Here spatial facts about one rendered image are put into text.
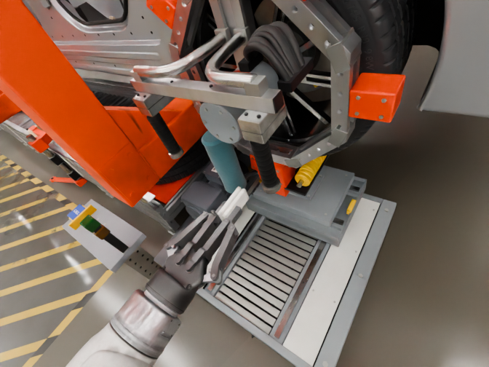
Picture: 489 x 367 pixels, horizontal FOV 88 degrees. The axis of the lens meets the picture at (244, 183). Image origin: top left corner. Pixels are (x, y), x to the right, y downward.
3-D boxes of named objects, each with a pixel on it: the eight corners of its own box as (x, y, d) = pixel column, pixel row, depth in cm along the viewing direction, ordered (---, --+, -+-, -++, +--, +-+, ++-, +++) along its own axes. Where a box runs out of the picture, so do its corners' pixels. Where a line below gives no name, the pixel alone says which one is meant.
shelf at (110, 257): (147, 237, 103) (142, 233, 101) (115, 273, 96) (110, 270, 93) (95, 202, 126) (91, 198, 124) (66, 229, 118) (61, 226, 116)
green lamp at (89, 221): (102, 224, 86) (94, 218, 83) (92, 234, 84) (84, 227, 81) (96, 220, 88) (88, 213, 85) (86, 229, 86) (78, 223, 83)
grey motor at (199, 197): (269, 188, 147) (256, 143, 121) (228, 248, 129) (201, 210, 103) (244, 179, 157) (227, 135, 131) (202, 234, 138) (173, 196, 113)
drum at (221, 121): (287, 103, 75) (279, 55, 65) (247, 151, 66) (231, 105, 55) (248, 98, 82) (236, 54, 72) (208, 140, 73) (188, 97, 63)
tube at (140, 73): (234, 44, 62) (220, -7, 54) (183, 88, 54) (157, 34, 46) (185, 44, 71) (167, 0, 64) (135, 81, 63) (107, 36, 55)
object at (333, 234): (365, 190, 130) (367, 177, 123) (338, 248, 114) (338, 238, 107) (279, 165, 156) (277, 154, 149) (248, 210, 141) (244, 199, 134)
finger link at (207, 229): (188, 274, 44) (183, 270, 45) (223, 222, 49) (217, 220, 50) (178, 264, 41) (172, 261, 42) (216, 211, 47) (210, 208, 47)
